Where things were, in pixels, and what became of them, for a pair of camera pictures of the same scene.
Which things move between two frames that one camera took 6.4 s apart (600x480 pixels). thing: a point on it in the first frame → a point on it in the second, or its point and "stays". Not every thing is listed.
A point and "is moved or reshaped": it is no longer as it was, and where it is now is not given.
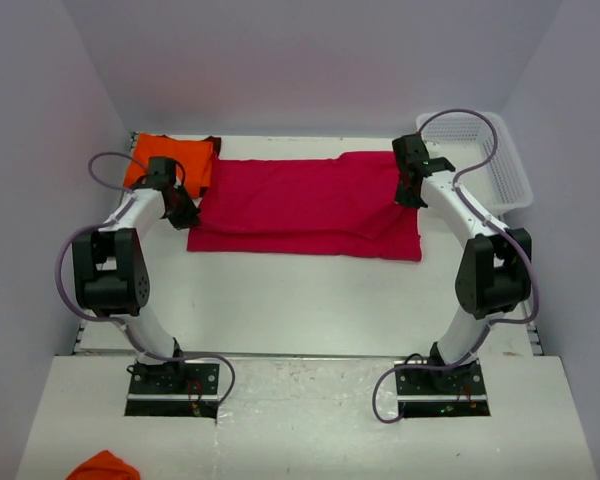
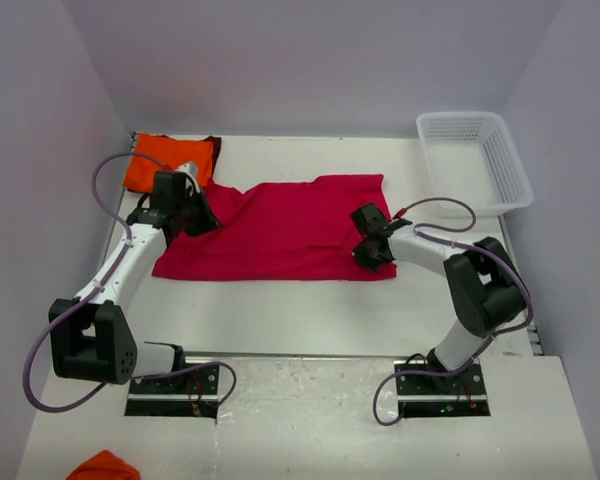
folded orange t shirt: [195, 156] stays
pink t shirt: [343, 206] is moved or reshaped
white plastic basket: [477, 146] stays
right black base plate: [452, 392] stays
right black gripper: [403, 199] → [364, 262]
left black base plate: [177, 388] stays
